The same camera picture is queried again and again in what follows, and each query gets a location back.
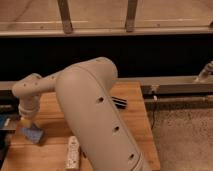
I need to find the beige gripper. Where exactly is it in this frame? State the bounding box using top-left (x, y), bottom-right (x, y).
top-left (18, 105), bottom-right (39, 128)

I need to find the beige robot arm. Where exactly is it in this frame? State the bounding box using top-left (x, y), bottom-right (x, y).
top-left (12, 57), bottom-right (151, 171)

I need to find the white plastic bottle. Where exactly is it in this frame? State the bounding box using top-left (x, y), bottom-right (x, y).
top-left (66, 136), bottom-right (80, 171)

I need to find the black eraser block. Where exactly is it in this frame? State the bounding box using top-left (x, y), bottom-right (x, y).
top-left (112, 97), bottom-right (127, 109)

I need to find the metal frame post left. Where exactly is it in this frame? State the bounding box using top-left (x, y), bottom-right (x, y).
top-left (57, 0), bottom-right (73, 34)

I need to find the metal frame post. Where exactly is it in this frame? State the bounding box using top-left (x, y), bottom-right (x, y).
top-left (125, 0), bottom-right (138, 32)
top-left (57, 0), bottom-right (73, 34)

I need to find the metal frame post right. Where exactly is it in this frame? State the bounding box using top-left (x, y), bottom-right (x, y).
top-left (125, 0), bottom-right (138, 32)

